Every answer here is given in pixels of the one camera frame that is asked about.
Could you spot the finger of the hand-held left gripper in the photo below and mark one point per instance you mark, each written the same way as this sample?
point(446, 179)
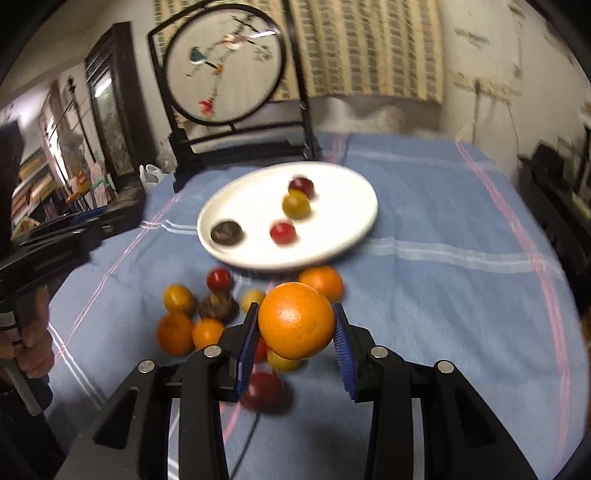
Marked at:
point(87, 233)

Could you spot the person's left hand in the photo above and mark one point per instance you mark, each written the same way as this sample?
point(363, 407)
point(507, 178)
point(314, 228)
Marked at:
point(36, 337)

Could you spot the black furniture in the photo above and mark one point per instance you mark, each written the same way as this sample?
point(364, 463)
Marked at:
point(554, 189)

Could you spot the yellow cherry tomato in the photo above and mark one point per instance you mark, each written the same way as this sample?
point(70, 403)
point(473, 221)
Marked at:
point(281, 362)
point(252, 298)
point(179, 298)

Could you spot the small orange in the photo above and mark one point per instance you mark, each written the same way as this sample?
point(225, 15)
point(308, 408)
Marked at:
point(207, 333)

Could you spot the round embroidered table screen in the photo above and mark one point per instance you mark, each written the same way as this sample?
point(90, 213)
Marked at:
point(221, 78)

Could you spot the dark brown round fruit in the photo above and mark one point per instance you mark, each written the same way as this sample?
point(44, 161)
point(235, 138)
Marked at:
point(227, 232)
point(218, 308)

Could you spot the white round plate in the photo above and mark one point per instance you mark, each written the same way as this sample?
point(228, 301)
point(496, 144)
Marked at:
point(323, 230)

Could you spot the dark wooden cabinet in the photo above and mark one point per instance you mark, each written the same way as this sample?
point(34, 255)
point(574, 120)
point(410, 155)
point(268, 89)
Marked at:
point(115, 115)

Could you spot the dark red round fruit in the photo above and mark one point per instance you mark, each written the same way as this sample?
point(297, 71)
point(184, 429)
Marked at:
point(268, 392)

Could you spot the medium orange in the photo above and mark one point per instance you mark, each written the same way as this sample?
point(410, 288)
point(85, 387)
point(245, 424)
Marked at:
point(175, 332)
point(325, 281)

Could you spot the dark red cherry tomato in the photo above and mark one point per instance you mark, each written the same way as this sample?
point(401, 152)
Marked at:
point(302, 186)

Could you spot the beige checked curtain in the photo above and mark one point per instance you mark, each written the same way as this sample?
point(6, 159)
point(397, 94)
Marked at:
point(364, 46)

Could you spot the blue checked blanket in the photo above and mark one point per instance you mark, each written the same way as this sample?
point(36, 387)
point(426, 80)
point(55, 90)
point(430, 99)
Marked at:
point(438, 277)

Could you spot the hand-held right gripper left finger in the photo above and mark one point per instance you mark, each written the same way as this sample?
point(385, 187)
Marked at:
point(248, 344)

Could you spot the cluttered shelf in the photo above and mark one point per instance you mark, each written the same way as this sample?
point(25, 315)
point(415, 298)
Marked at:
point(51, 161)

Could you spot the yellow-green cherry tomato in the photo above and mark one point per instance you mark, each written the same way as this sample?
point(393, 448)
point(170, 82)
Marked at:
point(296, 205)

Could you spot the large orange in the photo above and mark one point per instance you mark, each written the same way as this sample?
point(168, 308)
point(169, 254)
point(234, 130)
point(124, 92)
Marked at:
point(296, 321)

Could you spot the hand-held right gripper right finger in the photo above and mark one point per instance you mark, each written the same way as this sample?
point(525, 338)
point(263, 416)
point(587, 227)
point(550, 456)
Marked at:
point(342, 350)

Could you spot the white plastic bag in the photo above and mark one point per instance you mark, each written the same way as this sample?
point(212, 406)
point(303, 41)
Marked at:
point(150, 174)

